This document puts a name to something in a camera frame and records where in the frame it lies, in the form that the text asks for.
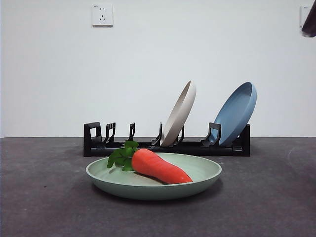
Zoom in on orange carrot with green leaves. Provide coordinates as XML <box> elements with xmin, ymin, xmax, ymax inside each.
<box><xmin>107</xmin><ymin>140</ymin><xmax>194</xmax><ymax>185</ymax></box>

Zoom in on green plate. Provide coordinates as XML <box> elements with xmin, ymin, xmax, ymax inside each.
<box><xmin>85</xmin><ymin>152</ymin><xmax>222</xmax><ymax>200</ymax></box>

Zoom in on beige plate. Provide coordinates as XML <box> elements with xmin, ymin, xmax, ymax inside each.
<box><xmin>159</xmin><ymin>80</ymin><xmax>197</xmax><ymax>147</ymax></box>

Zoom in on black plate rack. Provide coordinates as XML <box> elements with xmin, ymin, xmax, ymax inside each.
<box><xmin>83</xmin><ymin>121</ymin><xmax>251</xmax><ymax>158</ymax></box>

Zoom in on blue plate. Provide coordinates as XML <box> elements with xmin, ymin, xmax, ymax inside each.
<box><xmin>212</xmin><ymin>82</ymin><xmax>257</xmax><ymax>147</ymax></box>

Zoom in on white wall socket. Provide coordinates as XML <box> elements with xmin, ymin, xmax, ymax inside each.
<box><xmin>300</xmin><ymin>5</ymin><xmax>310</xmax><ymax>28</ymax></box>
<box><xmin>92</xmin><ymin>3</ymin><xmax>114</xmax><ymax>27</ymax></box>

